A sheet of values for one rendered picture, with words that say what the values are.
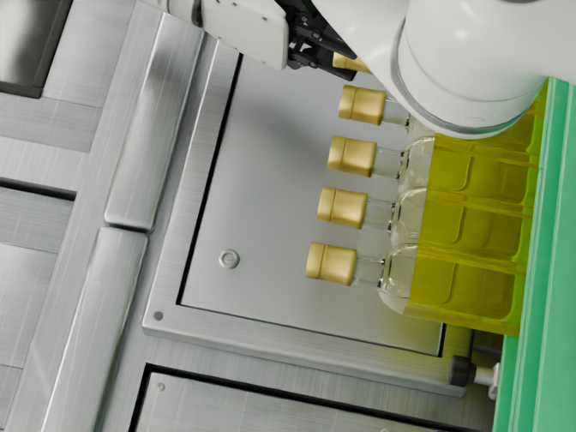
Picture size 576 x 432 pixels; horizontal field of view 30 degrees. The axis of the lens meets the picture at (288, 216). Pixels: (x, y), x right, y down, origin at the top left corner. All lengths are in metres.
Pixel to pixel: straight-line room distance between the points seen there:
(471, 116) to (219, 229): 0.53
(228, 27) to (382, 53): 0.44
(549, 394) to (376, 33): 0.32
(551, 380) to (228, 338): 0.38
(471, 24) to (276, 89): 0.67
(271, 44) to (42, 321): 0.38
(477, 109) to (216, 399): 0.56
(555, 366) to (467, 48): 0.34
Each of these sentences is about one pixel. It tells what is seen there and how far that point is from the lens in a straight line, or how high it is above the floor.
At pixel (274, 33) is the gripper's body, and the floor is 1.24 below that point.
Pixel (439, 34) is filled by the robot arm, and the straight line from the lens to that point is 0.61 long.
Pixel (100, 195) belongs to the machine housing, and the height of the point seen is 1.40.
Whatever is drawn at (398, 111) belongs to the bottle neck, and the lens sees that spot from 1.07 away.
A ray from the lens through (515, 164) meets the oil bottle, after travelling 1.05.
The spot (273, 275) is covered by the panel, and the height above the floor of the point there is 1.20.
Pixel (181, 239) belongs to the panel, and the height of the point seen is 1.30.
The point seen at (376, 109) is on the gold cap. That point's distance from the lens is 1.07.
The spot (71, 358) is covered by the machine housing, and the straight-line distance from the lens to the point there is 1.13.
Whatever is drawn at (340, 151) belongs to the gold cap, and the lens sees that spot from 1.04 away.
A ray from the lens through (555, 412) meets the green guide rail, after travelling 0.86.
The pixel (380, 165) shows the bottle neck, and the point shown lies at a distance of 1.04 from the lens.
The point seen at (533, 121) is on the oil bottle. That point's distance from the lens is 1.07.
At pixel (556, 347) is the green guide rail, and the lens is 0.87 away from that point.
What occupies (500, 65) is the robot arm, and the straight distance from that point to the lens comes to 0.60.
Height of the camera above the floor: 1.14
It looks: 3 degrees up
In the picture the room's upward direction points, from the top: 79 degrees counter-clockwise
